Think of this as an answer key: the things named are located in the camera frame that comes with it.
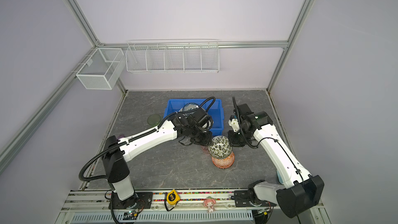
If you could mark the teal plastic trowel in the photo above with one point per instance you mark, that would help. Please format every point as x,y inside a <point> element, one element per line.
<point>279,179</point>

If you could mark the pink glass cup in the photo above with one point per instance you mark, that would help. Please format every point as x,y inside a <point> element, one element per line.
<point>205,150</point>

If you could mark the white wire wall rack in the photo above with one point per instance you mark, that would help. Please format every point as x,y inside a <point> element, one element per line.
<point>173,56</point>

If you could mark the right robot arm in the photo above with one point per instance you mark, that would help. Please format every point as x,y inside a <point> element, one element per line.
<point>298,190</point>

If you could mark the green glass cup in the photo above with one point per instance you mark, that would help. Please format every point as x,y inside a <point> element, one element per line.
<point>154,120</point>

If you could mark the cream painted plate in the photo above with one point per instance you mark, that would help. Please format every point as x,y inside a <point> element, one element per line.
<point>181,113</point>

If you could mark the pink doll figurine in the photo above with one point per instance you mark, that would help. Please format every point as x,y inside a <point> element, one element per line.
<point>209,204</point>

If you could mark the blue patterned bowl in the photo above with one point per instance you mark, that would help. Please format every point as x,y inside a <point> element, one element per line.
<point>190,107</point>

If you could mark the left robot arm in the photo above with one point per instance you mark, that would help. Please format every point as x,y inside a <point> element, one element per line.
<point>117,153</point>

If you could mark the blue plastic bin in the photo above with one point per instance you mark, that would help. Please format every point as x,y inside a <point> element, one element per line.
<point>216,112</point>

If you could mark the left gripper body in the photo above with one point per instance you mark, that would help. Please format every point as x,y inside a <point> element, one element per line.
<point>200,137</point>

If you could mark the yellow tape measure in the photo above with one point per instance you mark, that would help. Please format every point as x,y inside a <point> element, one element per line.
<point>171,199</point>

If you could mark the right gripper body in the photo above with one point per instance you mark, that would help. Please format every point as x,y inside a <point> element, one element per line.
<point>239,138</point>

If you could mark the white mesh basket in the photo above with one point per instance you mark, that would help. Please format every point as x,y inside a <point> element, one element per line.
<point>102,69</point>

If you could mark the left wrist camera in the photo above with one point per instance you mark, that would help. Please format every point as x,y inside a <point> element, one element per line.
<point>201,119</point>

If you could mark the orange patterned bowl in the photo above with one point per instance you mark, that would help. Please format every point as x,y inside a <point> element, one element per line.
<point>224,163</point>

